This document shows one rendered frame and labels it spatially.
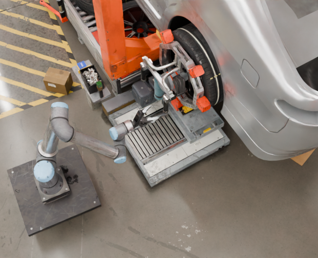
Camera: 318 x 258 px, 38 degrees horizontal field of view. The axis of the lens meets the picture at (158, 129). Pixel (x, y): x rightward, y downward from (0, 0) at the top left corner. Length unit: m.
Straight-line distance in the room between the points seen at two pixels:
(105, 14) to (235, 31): 0.98
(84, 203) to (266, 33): 1.94
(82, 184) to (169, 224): 0.81
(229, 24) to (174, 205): 1.76
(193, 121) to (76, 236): 1.41
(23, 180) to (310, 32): 2.59
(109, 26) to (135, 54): 0.53
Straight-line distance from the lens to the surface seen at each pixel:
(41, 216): 3.83
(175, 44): 3.50
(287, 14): 3.94
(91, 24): 4.80
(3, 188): 4.33
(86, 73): 4.06
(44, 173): 3.58
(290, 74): 2.78
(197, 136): 4.16
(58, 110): 3.16
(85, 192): 3.83
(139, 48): 3.93
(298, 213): 4.23
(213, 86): 3.45
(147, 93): 4.10
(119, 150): 3.43
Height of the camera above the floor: 3.84
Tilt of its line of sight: 61 degrees down
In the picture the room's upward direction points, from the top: 1 degrees clockwise
